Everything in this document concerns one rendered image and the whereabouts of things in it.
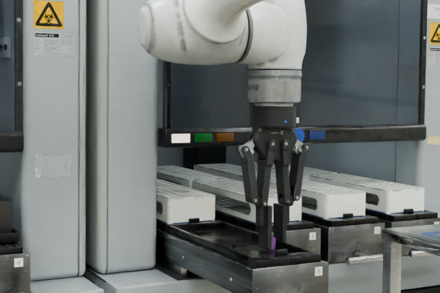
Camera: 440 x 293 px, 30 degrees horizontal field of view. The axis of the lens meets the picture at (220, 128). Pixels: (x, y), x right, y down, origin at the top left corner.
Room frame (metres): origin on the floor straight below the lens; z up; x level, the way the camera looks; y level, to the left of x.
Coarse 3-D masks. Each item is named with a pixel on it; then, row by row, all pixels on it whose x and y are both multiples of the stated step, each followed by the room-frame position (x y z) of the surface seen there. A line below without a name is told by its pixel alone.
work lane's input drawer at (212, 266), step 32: (160, 224) 1.53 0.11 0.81; (192, 224) 1.52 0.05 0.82; (224, 224) 1.54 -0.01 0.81; (160, 256) 1.51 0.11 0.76; (192, 256) 1.38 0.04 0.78; (224, 256) 1.29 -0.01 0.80; (256, 256) 1.30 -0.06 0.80; (288, 256) 1.24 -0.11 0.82; (320, 256) 1.26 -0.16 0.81; (256, 288) 1.20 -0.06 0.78; (288, 288) 1.23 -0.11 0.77; (320, 288) 1.25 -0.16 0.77
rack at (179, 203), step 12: (156, 180) 1.80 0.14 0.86; (156, 192) 1.60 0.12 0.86; (168, 192) 1.61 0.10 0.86; (180, 192) 1.60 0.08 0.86; (192, 192) 1.60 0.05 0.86; (204, 192) 1.60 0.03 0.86; (156, 204) 1.70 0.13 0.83; (168, 204) 1.52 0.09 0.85; (180, 204) 1.53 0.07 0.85; (192, 204) 1.54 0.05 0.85; (204, 204) 1.55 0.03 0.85; (156, 216) 1.57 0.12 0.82; (168, 216) 1.52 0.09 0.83; (180, 216) 1.53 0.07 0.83; (192, 216) 1.54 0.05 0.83; (204, 216) 1.55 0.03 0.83
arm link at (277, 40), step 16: (272, 0) 1.32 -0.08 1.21; (288, 0) 1.32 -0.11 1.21; (256, 16) 1.30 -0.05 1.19; (272, 16) 1.31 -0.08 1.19; (288, 16) 1.32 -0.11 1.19; (304, 16) 1.35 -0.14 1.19; (256, 32) 1.29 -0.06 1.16; (272, 32) 1.30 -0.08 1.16; (288, 32) 1.32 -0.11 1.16; (304, 32) 1.34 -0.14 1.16; (256, 48) 1.30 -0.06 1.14; (272, 48) 1.31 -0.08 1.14; (288, 48) 1.32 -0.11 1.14; (304, 48) 1.35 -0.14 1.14; (256, 64) 1.33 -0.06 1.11; (272, 64) 1.32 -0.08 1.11; (288, 64) 1.33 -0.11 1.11
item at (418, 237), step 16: (384, 240) 1.47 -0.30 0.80; (400, 240) 1.43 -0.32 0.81; (416, 240) 1.39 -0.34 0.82; (432, 240) 1.37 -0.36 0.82; (384, 256) 1.47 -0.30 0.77; (400, 256) 1.46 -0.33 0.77; (384, 272) 1.47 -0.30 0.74; (400, 272) 1.46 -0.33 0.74; (384, 288) 1.47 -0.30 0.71; (400, 288) 1.47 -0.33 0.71
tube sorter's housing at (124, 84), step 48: (96, 0) 1.45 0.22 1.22; (144, 0) 1.48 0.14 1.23; (432, 0) 1.78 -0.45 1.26; (96, 48) 1.45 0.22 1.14; (96, 96) 1.45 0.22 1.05; (144, 96) 1.48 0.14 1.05; (432, 96) 1.79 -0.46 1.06; (96, 144) 1.45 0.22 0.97; (144, 144) 1.48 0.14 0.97; (336, 144) 2.05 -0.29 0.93; (384, 144) 1.88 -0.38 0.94; (96, 192) 1.45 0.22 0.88; (144, 192) 1.48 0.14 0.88; (432, 192) 1.79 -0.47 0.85; (96, 240) 1.45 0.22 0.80; (144, 240) 1.48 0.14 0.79; (144, 288) 1.38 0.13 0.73; (192, 288) 1.43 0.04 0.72; (336, 288) 1.57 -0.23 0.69; (432, 288) 1.68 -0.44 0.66
